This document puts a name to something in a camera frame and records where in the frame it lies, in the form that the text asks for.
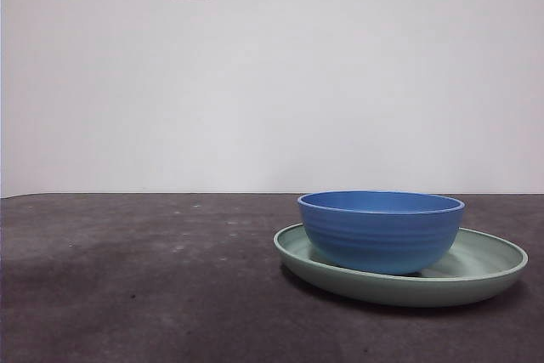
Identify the blue ribbed bowl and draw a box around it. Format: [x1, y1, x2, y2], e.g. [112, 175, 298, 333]
[297, 190, 467, 276]

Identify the green round plate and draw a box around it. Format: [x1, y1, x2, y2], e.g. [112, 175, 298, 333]
[273, 223, 530, 309]

